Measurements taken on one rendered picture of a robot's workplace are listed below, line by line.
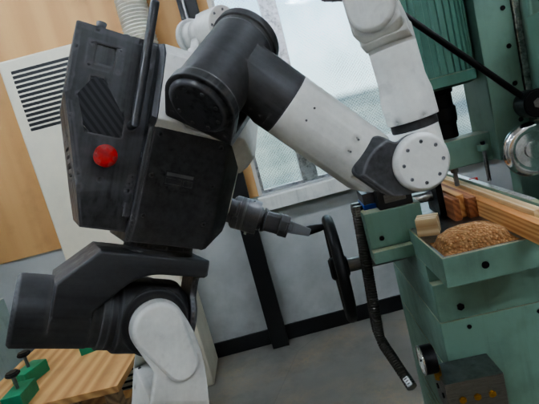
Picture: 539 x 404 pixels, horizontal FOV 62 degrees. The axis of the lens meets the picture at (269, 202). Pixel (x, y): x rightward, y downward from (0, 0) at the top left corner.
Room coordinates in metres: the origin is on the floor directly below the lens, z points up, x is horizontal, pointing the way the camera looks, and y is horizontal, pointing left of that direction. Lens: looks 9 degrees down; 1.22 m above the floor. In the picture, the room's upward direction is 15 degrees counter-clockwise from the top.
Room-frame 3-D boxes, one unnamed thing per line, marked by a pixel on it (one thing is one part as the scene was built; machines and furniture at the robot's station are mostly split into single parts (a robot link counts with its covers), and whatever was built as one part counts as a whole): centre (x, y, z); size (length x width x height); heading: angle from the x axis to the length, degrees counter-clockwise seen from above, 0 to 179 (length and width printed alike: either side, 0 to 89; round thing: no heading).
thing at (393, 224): (1.09, -0.28, 0.91); 0.15 x 0.14 x 0.09; 175
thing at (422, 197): (1.09, -0.37, 0.95); 0.09 x 0.07 x 0.09; 175
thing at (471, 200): (1.10, -0.45, 0.92); 0.23 x 0.02 x 0.05; 175
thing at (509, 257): (1.09, -0.36, 0.87); 0.61 x 0.30 x 0.06; 175
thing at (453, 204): (1.08, -0.41, 0.93); 0.18 x 0.02 x 0.05; 175
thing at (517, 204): (1.08, -0.49, 0.92); 0.60 x 0.02 x 0.05; 175
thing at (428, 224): (0.96, -0.32, 0.92); 0.05 x 0.04 x 0.04; 62
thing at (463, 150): (1.11, -0.49, 1.03); 0.14 x 0.07 x 0.09; 85
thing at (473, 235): (0.84, -0.36, 0.92); 0.14 x 0.09 x 0.04; 85
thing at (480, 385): (0.87, -0.31, 0.58); 0.12 x 0.08 x 0.08; 85
